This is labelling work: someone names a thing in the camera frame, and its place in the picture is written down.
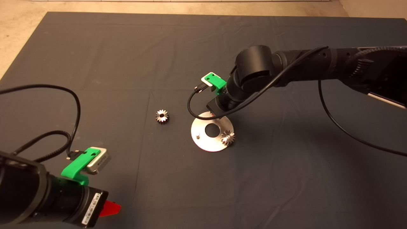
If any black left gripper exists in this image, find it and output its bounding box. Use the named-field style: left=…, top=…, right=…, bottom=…
left=72, top=186, right=121, bottom=228

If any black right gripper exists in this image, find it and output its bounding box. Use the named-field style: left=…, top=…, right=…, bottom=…
left=207, top=95, right=237, bottom=119

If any small steel planetary gear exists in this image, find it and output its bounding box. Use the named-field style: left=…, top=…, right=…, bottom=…
left=155, top=110, right=170, bottom=125
left=220, top=130, right=236, bottom=147

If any round metal carrier plate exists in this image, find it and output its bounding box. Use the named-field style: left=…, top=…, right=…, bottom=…
left=191, top=111, right=235, bottom=152

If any dark grey table cloth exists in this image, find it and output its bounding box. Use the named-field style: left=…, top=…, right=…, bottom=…
left=0, top=13, right=407, bottom=229

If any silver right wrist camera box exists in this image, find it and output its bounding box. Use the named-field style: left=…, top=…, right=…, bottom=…
left=201, top=73, right=217, bottom=88

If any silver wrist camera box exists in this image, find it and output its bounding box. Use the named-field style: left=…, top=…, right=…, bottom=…
left=84, top=147, right=112, bottom=175
left=201, top=73, right=217, bottom=88

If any green right camera mount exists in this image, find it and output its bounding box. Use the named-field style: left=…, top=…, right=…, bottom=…
left=204, top=73, right=227, bottom=96

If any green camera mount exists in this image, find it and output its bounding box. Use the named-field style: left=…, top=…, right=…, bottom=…
left=61, top=147, right=101, bottom=186
left=204, top=73, right=227, bottom=96

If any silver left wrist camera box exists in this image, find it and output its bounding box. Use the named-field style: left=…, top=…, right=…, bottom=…
left=84, top=147, right=112, bottom=175

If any green left camera mount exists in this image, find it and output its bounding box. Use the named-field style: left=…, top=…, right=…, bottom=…
left=61, top=147, right=101, bottom=186

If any smooth black left camera cable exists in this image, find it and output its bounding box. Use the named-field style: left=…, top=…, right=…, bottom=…
left=0, top=84, right=82, bottom=160

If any braided black left arm cable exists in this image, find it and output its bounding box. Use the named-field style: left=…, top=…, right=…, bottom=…
left=14, top=130, right=72, bottom=163

